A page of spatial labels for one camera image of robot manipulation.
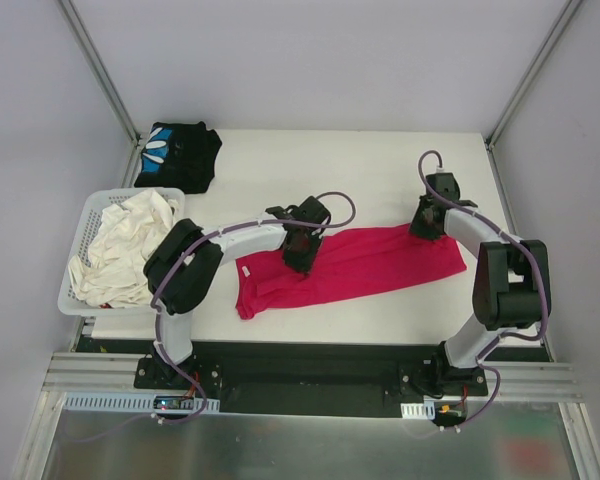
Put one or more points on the black folded t shirt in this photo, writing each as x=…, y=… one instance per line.
x=178, y=155

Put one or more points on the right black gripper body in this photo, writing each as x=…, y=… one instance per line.
x=425, y=223

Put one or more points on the left aluminium frame post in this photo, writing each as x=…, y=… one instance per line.
x=97, y=67

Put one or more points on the white cable duct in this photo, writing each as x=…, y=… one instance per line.
x=418, y=411
x=138, y=403

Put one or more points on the left white cable duct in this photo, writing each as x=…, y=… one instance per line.
x=138, y=403

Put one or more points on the aluminium frame post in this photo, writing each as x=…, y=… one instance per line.
x=97, y=67
x=557, y=30

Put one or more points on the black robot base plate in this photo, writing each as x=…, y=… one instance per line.
x=370, y=381

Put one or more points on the cream t shirt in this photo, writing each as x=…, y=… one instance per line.
x=128, y=235

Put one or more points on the right white cable duct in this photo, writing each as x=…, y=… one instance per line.
x=418, y=411

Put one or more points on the right aluminium frame post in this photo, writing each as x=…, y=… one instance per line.
x=557, y=30

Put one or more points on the white plastic laundry basket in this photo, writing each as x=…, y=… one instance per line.
x=87, y=228

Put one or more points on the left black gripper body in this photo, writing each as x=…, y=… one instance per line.
x=300, y=251

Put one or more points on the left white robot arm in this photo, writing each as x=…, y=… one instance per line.
x=181, y=270

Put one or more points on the pink t shirt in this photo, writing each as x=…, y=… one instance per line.
x=350, y=264

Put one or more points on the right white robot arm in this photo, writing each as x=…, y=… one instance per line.
x=511, y=291

